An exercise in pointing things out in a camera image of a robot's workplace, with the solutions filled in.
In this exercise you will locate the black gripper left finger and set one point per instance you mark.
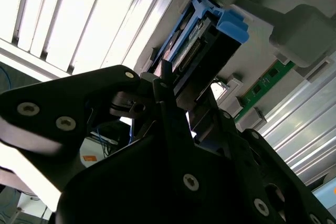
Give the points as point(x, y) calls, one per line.
point(52, 103)

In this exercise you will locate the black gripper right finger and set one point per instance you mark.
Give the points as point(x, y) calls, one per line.
point(262, 171)

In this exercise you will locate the hard disk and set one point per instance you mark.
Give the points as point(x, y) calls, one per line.
point(231, 24)

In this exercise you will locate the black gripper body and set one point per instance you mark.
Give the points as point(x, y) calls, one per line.
point(131, 182)

